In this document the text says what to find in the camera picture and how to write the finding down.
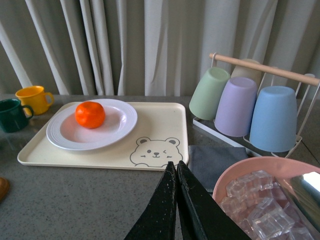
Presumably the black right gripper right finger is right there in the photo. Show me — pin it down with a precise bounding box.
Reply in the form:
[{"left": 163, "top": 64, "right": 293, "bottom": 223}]
[{"left": 177, "top": 161, "right": 249, "bottom": 240}]

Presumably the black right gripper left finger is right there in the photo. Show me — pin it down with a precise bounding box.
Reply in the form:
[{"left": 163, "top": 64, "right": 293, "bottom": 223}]
[{"left": 125, "top": 161, "right": 177, "bottom": 240}]

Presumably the white ridged plate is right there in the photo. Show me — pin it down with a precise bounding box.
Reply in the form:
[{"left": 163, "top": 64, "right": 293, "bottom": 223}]
[{"left": 46, "top": 99, "right": 138, "bottom": 151}]

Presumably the orange fruit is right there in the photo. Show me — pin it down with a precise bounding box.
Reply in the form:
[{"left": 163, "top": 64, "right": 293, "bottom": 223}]
[{"left": 74, "top": 101, "right": 106, "bottom": 129}]

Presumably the clear ice cubes pile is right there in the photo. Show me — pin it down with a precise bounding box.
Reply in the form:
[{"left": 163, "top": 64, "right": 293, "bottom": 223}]
[{"left": 218, "top": 170, "right": 313, "bottom": 240}]

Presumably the grey folded cloth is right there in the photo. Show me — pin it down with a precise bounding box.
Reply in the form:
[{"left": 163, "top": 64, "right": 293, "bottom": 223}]
[{"left": 188, "top": 145, "right": 249, "bottom": 194}]

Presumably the cream bear tray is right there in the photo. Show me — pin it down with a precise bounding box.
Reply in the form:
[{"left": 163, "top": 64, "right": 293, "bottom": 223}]
[{"left": 17, "top": 102, "right": 189, "bottom": 171}]

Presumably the pink bowl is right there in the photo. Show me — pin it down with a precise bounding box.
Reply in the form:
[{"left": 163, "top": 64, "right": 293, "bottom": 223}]
[{"left": 211, "top": 156, "right": 320, "bottom": 240}]

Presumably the metal scoop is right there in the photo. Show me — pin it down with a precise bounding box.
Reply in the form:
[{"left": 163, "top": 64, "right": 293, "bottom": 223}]
[{"left": 275, "top": 171, "right": 320, "bottom": 231}]

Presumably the purple plastic cup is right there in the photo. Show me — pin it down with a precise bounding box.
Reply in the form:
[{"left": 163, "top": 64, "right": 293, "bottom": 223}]
[{"left": 214, "top": 77, "right": 258, "bottom": 137}]

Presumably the green plastic cup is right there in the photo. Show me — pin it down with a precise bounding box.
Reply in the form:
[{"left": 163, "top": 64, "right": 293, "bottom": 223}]
[{"left": 189, "top": 67, "right": 231, "bottom": 121}]

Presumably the blue plastic cup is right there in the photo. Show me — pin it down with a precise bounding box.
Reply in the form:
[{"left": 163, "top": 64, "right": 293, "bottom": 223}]
[{"left": 249, "top": 86, "right": 297, "bottom": 153}]

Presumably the beige plastic cup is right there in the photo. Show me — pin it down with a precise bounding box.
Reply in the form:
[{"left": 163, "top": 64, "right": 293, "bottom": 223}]
[{"left": 231, "top": 65, "right": 262, "bottom": 87}]

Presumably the yellow mug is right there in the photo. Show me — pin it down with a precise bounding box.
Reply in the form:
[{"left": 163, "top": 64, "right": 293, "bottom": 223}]
[{"left": 15, "top": 85, "right": 54, "bottom": 115}]

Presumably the dark green mug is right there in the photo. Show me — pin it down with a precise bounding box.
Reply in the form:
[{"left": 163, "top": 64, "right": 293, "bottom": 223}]
[{"left": 0, "top": 98, "right": 34, "bottom": 133}]

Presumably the grey curtain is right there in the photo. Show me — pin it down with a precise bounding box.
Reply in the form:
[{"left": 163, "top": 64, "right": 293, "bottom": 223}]
[{"left": 0, "top": 0, "right": 320, "bottom": 96}]

